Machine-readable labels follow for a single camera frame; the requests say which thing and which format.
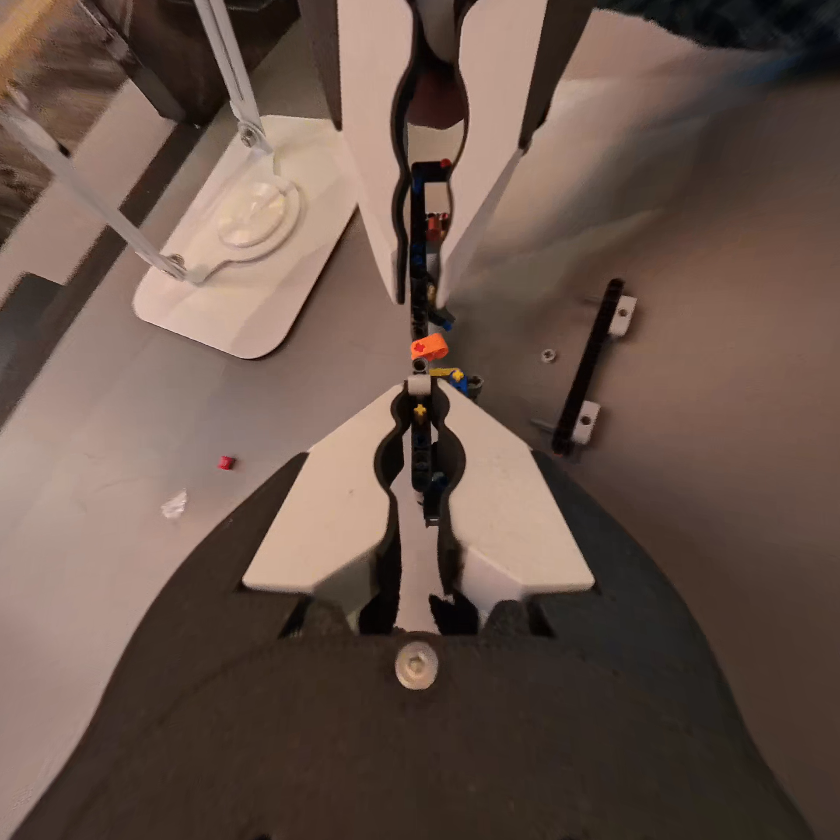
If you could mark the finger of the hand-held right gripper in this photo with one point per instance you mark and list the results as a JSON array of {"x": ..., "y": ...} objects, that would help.
[
  {"x": 371, "y": 98},
  {"x": 502, "y": 98}
]

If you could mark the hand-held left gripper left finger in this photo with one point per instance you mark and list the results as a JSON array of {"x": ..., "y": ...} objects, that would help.
[{"x": 321, "y": 518}]

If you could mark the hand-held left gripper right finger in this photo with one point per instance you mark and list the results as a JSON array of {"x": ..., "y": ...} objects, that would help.
[{"x": 518, "y": 518}]

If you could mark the black lego gear rack assembly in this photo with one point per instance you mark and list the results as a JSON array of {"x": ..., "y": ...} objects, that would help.
[{"x": 587, "y": 367}]

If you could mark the black lego chassis build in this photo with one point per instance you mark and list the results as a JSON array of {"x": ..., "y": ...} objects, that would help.
[{"x": 418, "y": 275}]

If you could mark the small clear lego piece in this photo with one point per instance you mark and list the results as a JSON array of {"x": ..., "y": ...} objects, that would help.
[{"x": 174, "y": 504}]

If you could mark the white book stand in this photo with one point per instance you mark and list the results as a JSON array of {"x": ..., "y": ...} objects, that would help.
[{"x": 249, "y": 282}]

